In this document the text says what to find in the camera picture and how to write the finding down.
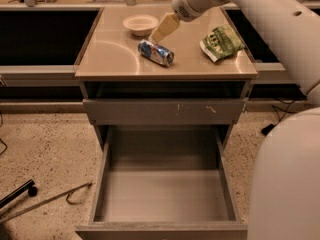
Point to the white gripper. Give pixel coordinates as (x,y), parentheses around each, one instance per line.
(184,4)

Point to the blue silver redbull can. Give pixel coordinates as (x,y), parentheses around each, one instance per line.
(156,53)

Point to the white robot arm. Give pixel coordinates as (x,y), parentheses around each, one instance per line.
(285,189)

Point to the closed top drawer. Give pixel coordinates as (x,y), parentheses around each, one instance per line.
(163,111)

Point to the grey drawer cabinet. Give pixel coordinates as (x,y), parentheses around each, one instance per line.
(112,68)

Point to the open middle drawer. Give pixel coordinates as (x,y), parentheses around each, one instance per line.
(163,183)

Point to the white paper bowl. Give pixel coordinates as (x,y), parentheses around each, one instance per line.
(140,25)

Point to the green chip bag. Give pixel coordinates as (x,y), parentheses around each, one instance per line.
(221,42)

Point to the black power adapter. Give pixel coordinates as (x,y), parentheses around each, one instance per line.
(266,130)

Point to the thin metal rod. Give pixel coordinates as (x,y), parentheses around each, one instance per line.
(44,202)

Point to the black caster leg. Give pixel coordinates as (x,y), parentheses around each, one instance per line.
(28,187)

